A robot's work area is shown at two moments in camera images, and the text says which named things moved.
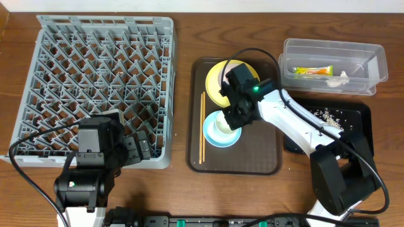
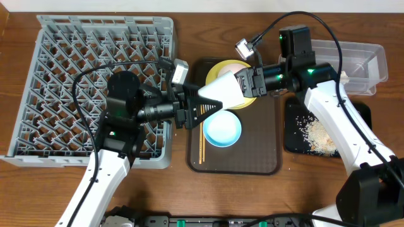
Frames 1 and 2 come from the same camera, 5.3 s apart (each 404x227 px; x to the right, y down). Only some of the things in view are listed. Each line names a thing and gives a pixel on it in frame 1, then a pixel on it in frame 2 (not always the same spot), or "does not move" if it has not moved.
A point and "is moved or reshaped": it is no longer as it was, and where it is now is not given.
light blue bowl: [221, 140] does not move
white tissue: [342, 79] does not move
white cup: [222, 123] is moved or reshaped
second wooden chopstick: [204, 113] does not move
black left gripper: [133, 155] -> [185, 104]
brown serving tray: [259, 151] does not move
